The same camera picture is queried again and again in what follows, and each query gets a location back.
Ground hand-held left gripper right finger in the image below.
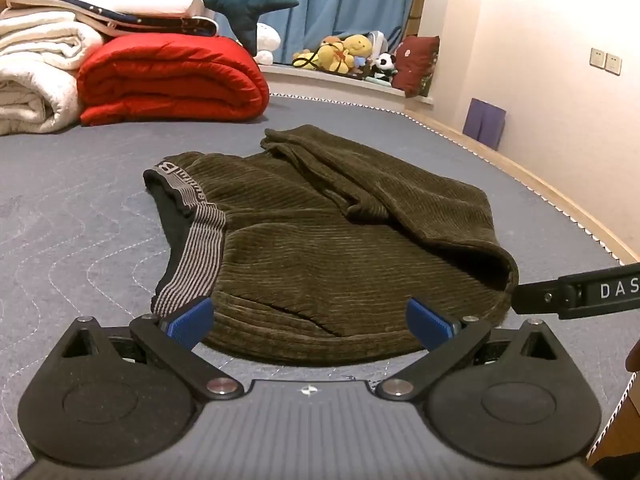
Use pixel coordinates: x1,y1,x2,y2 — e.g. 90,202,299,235
375,297,563,402

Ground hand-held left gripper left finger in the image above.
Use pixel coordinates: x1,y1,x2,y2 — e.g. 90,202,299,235
61,296,246,402

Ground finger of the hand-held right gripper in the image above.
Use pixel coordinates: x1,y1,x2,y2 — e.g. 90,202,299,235
511,279,581,319

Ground olive corduroy pants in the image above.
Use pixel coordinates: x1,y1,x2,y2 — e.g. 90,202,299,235
143,125,521,367

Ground purple folded mat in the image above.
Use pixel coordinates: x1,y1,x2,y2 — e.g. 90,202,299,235
462,99,507,151

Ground red folded quilt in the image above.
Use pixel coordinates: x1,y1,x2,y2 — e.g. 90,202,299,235
76,35,271,127

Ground dark red cushion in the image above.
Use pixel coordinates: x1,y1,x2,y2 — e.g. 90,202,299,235
391,36,441,98

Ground white window sill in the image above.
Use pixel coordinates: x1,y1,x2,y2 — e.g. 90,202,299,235
257,62,436,116

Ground panda plush toy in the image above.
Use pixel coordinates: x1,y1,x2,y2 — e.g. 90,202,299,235
372,52,399,80

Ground orange and yellow plush toy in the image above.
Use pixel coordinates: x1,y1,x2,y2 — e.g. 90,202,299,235
292,37,351,75

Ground yellow bear plush toy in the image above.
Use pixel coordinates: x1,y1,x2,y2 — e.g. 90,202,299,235
345,34,374,61

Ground white plush toy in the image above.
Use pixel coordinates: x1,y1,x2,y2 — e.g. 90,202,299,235
256,22,282,66

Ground white and navy folded blanket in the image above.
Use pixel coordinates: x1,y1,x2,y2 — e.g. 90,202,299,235
6,0,221,38

